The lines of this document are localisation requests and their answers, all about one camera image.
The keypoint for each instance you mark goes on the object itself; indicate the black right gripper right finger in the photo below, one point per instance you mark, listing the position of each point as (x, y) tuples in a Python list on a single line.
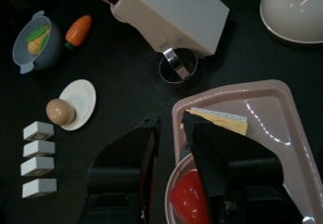
[(235, 171)]

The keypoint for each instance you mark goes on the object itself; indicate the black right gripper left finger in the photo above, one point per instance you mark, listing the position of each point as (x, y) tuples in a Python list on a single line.
[(121, 164)]

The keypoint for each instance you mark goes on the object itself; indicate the white bowl with red inside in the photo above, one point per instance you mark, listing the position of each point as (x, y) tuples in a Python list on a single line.
[(187, 196)]

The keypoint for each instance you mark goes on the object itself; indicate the yellow green toy starfruit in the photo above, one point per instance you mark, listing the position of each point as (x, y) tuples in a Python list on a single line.
[(37, 38)]

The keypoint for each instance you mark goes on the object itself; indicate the yellow sponge with grey top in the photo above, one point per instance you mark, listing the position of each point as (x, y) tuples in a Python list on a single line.
[(224, 120)]

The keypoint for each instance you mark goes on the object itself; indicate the pink plastic tray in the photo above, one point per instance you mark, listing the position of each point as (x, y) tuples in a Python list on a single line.
[(268, 114)]

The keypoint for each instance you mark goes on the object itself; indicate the white letter cube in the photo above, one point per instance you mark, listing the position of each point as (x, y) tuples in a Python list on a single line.
[(38, 130), (38, 187), (37, 166), (38, 148)]

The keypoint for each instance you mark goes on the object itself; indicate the beige toy egg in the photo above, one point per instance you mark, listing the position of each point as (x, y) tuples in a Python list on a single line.
[(60, 111)]

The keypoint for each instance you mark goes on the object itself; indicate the small white plate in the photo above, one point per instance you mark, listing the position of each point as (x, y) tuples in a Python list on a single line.
[(81, 100)]

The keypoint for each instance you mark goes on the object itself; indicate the round metal cookie cutter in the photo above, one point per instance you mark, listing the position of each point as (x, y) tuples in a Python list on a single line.
[(177, 64)]

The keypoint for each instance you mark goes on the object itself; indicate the orange toy carrot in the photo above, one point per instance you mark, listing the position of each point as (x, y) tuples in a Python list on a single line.
[(78, 31)]

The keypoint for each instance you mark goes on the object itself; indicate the white knife block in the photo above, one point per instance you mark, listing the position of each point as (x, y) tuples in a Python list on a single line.
[(172, 15)]

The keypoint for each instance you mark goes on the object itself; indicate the white kettle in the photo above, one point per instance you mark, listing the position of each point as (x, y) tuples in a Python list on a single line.
[(293, 10)]

